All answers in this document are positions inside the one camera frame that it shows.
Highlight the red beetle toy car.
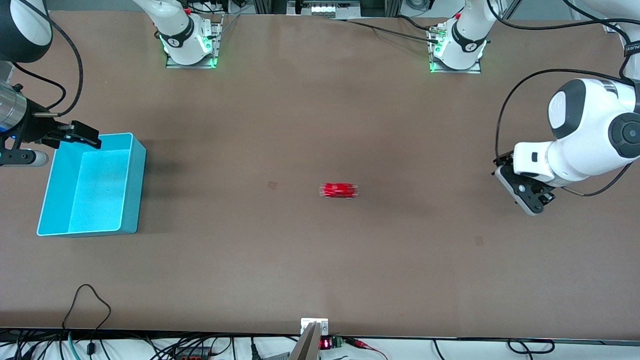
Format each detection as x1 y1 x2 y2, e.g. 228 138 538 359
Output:
319 182 360 200

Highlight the blue plastic box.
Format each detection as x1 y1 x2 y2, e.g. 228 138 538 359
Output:
36 132 147 238

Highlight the orange black connector block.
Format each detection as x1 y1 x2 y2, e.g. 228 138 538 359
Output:
175 347 211 360

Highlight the lit background equipment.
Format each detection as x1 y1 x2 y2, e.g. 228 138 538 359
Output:
287 0 362 20

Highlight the grey aluminium bar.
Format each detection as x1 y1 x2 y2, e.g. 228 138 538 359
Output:
289 322 321 360

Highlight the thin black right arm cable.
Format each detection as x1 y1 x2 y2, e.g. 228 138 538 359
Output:
11 61 67 110

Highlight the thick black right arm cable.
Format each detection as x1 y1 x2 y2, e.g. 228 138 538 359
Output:
34 0 84 118

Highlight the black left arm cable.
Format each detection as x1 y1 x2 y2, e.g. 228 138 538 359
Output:
487 0 640 197

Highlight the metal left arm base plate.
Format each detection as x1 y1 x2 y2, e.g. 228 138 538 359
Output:
429 22 483 75

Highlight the thin black looped cable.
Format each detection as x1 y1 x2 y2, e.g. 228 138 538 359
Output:
62 283 112 351

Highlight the black coiled cable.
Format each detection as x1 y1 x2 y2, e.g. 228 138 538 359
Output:
507 339 556 355

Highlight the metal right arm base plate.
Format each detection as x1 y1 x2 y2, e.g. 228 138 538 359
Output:
165 14 224 69

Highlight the short black table cable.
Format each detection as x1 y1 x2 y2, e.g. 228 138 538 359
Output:
397 14 436 32

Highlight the long black table cable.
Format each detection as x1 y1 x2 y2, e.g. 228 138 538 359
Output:
332 19 441 45

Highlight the red clip lead wire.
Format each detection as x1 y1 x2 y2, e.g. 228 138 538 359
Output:
344 337 388 360

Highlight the white mounting bracket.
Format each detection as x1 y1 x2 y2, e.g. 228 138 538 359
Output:
300 318 329 336

